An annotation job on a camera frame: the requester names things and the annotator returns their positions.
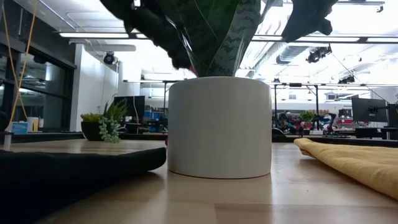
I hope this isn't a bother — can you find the black monitor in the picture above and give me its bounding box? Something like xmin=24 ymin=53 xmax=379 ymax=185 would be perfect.
xmin=351 ymin=97 xmax=388 ymax=123
xmin=113 ymin=95 xmax=146 ymax=118
xmin=387 ymin=103 xmax=398 ymax=128

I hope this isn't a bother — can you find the long ceiling light rail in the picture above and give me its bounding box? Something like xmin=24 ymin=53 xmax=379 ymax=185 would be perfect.
xmin=54 ymin=30 xmax=398 ymax=44

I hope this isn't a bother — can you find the yellow cable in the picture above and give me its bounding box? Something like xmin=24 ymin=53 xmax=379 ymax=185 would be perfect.
xmin=0 ymin=0 xmax=39 ymax=124

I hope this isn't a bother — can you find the small succulent in dark pot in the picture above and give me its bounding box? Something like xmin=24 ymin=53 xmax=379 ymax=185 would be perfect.
xmin=80 ymin=100 xmax=129 ymax=144

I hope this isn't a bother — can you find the white cup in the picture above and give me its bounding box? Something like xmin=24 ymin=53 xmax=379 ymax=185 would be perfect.
xmin=27 ymin=116 xmax=45 ymax=132

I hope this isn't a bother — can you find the background potted plant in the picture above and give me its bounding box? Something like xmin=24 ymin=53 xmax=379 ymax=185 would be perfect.
xmin=300 ymin=110 xmax=317 ymax=135

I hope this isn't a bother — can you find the black ceiling spotlight cluster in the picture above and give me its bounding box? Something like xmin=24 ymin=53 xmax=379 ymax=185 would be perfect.
xmin=338 ymin=75 xmax=356 ymax=85
xmin=305 ymin=45 xmax=333 ymax=65

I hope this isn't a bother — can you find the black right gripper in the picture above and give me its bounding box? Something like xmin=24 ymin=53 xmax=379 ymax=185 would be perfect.
xmin=281 ymin=0 xmax=339 ymax=43

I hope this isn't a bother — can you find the white round plant pot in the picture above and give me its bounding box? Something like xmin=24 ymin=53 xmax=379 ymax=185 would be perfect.
xmin=167 ymin=76 xmax=273 ymax=180

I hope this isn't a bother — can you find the blue and white box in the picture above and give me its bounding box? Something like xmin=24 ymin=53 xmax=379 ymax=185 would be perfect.
xmin=11 ymin=121 xmax=30 ymax=135

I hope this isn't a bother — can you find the green snake plant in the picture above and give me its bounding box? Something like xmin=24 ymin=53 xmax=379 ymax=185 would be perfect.
xmin=155 ymin=0 xmax=278 ymax=78

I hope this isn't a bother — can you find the black cloth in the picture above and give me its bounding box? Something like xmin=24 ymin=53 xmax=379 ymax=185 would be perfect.
xmin=0 ymin=147 xmax=167 ymax=224

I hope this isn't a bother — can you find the white upright post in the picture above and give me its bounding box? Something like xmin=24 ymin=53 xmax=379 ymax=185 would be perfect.
xmin=3 ymin=121 xmax=14 ymax=152

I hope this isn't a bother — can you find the black aluminium table frame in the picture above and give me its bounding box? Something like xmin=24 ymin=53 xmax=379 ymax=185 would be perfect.
xmin=0 ymin=131 xmax=398 ymax=149

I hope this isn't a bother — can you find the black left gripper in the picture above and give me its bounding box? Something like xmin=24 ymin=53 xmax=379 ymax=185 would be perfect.
xmin=99 ymin=0 xmax=193 ymax=70

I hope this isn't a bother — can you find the yellow cloth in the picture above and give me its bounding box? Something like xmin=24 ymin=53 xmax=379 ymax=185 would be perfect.
xmin=293 ymin=138 xmax=398 ymax=201

